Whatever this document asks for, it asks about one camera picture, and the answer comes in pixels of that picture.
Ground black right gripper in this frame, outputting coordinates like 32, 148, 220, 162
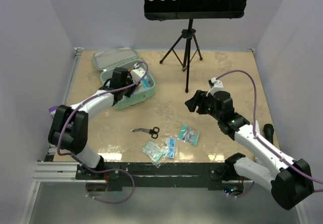
185, 90, 222, 122

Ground mint green medicine case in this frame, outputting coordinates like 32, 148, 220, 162
92, 47, 156, 110

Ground white gauze dressing packet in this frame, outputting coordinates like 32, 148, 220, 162
131, 86, 146, 97

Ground light blue foil pouch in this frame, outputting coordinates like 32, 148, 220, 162
141, 79, 151, 91

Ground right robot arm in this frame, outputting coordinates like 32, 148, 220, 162
185, 90, 314, 210

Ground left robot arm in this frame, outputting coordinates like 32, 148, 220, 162
48, 67, 145, 180

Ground teal header clear packet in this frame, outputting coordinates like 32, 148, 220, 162
177, 125, 200, 146

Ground small blue white sachet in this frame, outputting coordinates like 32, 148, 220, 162
165, 138, 176, 159

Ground clear green dotted packet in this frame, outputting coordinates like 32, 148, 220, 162
142, 141, 169, 168

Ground white tube object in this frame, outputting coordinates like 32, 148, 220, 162
252, 120, 261, 134

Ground purple box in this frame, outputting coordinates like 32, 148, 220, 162
48, 106, 58, 118

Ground black cylinder object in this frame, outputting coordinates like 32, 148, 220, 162
263, 124, 274, 144

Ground black music stand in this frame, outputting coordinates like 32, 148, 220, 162
143, 0, 255, 93

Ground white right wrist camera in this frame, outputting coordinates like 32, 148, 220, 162
206, 77, 224, 96

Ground black handled scissors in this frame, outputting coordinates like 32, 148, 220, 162
130, 127, 160, 139

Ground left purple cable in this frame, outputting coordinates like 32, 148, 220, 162
57, 61, 149, 204

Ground purple cable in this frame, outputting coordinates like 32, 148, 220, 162
214, 70, 323, 199
57, 61, 149, 204

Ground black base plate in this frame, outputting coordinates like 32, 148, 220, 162
76, 162, 247, 191

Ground aluminium frame rail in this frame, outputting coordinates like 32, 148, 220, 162
19, 47, 84, 224

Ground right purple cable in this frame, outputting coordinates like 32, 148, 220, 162
214, 70, 323, 199

